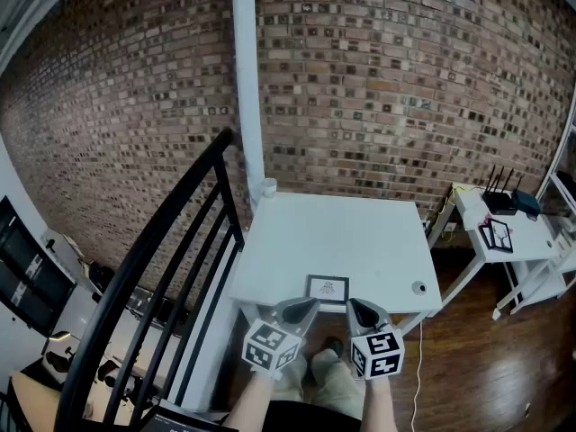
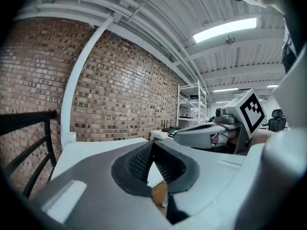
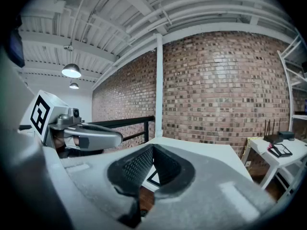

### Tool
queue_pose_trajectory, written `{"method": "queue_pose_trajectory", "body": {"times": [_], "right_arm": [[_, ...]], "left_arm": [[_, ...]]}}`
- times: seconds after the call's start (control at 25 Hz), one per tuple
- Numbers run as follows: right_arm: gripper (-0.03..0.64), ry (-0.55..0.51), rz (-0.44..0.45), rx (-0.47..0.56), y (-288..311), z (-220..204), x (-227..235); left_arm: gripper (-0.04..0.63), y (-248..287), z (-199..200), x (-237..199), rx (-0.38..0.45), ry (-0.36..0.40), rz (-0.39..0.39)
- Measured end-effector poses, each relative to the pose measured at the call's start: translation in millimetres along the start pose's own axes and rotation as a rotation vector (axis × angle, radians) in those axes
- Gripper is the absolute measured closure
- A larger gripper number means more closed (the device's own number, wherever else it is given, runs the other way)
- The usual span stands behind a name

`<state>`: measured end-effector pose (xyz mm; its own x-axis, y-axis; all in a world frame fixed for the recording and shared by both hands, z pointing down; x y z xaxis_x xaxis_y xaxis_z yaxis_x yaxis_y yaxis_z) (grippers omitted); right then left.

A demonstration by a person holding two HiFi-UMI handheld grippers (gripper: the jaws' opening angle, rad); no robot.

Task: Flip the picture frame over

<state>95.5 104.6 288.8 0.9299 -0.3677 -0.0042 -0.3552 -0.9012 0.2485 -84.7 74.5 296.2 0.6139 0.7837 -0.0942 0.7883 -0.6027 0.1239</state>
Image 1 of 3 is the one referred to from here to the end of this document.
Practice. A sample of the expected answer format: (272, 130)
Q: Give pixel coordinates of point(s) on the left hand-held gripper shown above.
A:
(270, 344)

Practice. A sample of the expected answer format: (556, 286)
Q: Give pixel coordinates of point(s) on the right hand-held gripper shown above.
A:
(380, 353)

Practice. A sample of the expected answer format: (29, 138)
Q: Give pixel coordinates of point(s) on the black framed picture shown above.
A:
(327, 287)

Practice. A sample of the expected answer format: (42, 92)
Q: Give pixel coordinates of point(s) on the person's left forearm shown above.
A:
(252, 403)

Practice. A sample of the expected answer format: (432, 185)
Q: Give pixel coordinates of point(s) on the person's right forearm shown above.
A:
(380, 407)

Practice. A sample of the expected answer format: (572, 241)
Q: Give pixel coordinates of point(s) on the person's right shoe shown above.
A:
(334, 345)

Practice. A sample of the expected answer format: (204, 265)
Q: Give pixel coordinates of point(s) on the person's khaki trousers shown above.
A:
(337, 380)

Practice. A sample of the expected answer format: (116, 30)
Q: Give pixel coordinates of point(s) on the person's black shirt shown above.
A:
(310, 419)

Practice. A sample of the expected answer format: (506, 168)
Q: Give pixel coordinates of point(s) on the white paper cup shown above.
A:
(269, 188)

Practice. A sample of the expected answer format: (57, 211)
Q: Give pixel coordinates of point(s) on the black stair railing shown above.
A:
(135, 263)

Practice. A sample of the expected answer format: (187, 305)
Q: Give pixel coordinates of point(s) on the white side table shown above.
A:
(522, 241)

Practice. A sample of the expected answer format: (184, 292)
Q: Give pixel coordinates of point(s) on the black router with antennas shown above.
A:
(499, 203)

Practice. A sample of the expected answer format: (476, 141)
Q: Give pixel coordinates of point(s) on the black box device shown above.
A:
(526, 203)

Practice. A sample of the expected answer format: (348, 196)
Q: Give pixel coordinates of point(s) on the white pillar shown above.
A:
(246, 83)

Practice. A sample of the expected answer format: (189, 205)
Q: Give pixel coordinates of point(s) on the black glass cabinet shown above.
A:
(31, 268)

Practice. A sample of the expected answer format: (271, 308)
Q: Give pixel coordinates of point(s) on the wooden desk downstairs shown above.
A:
(27, 389)

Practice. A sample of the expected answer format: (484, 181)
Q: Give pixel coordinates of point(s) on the white wall outlet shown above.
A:
(450, 228)

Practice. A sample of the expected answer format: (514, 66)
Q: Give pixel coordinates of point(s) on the black-framed white picture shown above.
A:
(500, 236)

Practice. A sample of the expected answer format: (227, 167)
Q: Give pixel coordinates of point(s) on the white metal shelf frame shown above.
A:
(558, 173)

